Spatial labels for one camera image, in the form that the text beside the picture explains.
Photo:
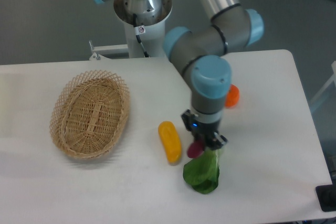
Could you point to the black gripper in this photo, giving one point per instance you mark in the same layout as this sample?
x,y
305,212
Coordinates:
x,y
204,133

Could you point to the purple sweet potato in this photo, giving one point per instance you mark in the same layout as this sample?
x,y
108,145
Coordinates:
x,y
195,149

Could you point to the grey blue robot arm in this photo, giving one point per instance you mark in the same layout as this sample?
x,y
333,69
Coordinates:
x,y
198,57

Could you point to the woven wicker basket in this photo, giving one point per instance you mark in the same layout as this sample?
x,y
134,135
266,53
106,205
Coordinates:
x,y
90,114

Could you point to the green bok choy leaf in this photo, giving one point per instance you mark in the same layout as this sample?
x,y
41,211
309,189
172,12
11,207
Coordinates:
x,y
202,173

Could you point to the yellow squash toy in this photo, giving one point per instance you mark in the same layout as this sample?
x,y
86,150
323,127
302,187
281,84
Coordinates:
x,y
170,141

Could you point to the orange mandarin toy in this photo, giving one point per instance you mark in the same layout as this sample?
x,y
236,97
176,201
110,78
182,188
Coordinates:
x,y
232,97

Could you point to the black box at table edge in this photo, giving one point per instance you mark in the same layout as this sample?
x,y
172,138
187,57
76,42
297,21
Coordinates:
x,y
326,197

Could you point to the white frame right edge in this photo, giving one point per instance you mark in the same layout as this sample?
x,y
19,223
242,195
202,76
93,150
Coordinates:
x,y
323,93

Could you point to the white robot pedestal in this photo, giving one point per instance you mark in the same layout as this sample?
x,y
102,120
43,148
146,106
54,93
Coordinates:
x,y
144,25

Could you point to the white metal base frame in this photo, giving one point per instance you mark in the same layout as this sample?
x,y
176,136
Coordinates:
x,y
110,52

